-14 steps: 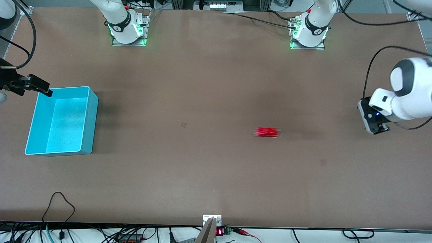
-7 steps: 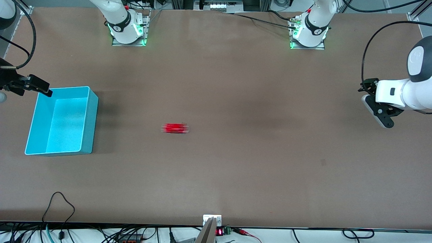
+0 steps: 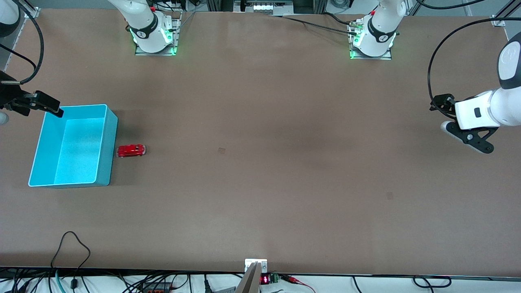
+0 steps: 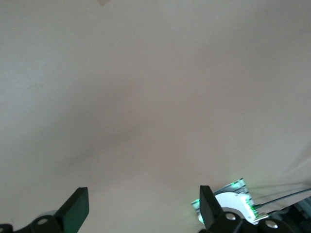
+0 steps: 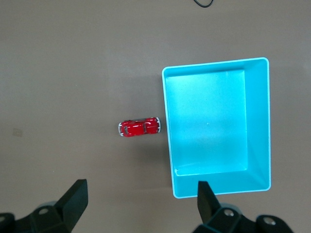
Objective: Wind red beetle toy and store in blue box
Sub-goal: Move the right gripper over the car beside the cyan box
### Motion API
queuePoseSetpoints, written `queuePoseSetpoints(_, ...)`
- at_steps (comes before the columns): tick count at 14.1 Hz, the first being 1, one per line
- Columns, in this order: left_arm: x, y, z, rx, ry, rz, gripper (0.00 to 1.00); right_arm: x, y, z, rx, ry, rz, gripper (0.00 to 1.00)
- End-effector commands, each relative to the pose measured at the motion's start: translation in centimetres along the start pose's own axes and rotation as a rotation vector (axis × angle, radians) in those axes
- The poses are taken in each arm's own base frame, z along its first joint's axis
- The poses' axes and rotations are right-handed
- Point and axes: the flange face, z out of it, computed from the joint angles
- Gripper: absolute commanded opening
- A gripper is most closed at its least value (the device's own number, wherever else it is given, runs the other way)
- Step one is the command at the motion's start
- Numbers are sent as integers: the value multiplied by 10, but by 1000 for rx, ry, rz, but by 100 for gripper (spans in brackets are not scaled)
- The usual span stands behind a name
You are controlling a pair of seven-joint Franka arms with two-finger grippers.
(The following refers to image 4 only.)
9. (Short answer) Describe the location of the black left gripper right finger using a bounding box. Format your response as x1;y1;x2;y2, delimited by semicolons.
199;185;294;233

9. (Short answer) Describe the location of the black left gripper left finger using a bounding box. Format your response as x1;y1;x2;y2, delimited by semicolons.
0;186;89;233

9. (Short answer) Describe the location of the thin black base cable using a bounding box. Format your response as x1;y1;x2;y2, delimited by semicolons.
252;187;311;207

